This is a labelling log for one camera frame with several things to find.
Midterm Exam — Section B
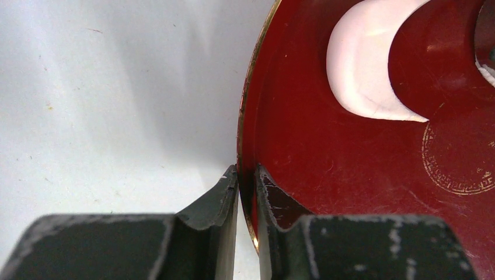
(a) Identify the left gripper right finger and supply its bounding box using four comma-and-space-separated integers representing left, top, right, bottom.
255, 165, 477, 279

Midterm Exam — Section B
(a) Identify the round red plate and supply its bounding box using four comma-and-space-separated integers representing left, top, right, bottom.
238, 1, 494, 279

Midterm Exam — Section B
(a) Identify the white dough scrap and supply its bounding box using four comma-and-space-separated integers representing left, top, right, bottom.
326, 1, 428, 123

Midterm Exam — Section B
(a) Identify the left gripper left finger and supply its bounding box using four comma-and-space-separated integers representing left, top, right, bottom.
1, 165, 238, 279

